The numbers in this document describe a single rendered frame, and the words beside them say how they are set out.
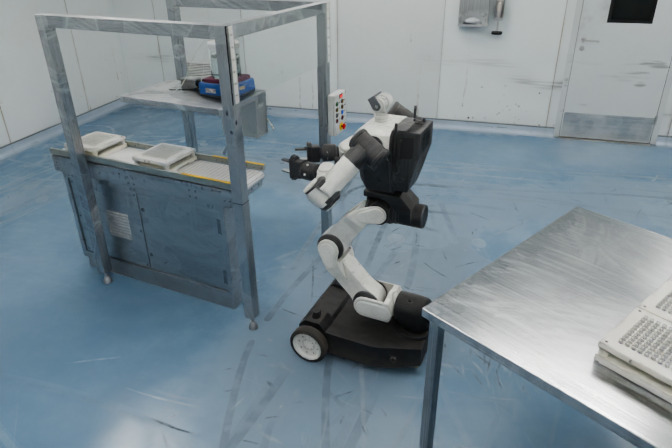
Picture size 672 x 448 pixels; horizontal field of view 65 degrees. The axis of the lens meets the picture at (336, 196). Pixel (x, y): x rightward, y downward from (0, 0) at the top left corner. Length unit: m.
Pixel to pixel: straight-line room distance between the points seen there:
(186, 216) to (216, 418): 1.09
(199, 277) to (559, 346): 2.13
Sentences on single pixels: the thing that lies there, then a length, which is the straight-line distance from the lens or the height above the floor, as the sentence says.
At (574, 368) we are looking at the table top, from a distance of 1.73.
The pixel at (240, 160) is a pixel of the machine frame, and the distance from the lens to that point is 2.55.
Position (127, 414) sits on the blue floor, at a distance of 2.80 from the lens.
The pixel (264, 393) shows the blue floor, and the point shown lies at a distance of 2.73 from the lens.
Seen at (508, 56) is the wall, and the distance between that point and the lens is 6.02.
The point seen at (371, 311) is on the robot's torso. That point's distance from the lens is 2.72.
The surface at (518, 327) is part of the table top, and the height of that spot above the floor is 0.85.
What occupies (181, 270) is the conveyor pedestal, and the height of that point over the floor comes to 0.18.
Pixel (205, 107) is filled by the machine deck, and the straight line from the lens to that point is 2.55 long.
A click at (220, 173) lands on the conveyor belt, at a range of 2.92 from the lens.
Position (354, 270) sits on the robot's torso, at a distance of 2.72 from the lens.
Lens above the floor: 1.96
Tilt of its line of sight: 26 degrees down
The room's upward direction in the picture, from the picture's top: 1 degrees counter-clockwise
